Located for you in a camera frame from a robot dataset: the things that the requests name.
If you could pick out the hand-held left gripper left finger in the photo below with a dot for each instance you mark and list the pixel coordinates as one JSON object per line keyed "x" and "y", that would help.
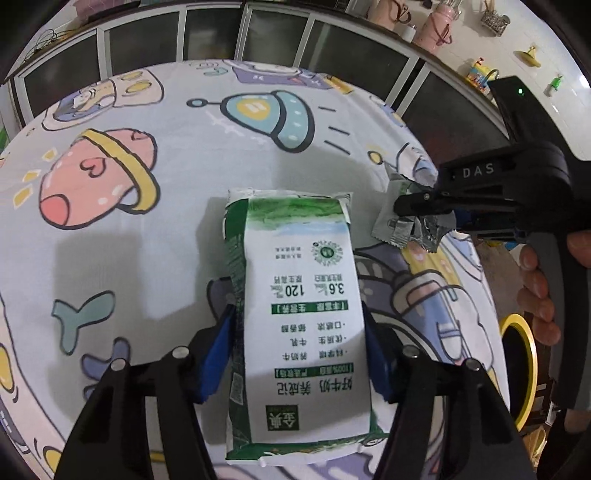
{"x": 216, "y": 360}

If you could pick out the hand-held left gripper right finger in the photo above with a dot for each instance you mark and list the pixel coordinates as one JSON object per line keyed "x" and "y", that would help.
{"x": 376, "y": 364}

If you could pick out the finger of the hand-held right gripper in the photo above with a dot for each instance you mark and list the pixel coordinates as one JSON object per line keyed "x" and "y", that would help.
{"x": 443, "y": 201}
{"x": 489, "y": 226}

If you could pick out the torn silver sachet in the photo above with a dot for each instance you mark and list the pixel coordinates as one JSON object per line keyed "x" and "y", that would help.
{"x": 397, "y": 230}

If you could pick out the white and green milk carton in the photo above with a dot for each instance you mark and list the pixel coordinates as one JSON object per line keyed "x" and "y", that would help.
{"x": 300, "y": 300}

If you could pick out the yellow rimmed bin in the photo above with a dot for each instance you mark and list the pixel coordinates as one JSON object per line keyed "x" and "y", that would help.
{"x": 529, "y": 341}

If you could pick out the person's right hand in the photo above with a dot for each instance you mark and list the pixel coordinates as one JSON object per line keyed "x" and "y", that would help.
{"x": 538, "y": 286}

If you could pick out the cartoon printed tablecloth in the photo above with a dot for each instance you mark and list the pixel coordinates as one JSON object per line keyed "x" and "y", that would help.
{"x": 138, "y": 258}

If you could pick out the white cup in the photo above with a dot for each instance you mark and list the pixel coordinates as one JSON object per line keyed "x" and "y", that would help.
{"x": 408, "y": 33}

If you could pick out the pink thermos bottle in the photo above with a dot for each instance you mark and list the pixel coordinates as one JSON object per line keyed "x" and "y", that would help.
{"x": 431, "y": 25}

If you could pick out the glass door cabinet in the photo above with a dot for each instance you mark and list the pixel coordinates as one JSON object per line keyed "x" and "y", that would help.
{"x": 138, "y": 41}

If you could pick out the yellow wall hook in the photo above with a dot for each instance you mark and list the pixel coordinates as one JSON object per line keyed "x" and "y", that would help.
{"x": 529, "y": 56}

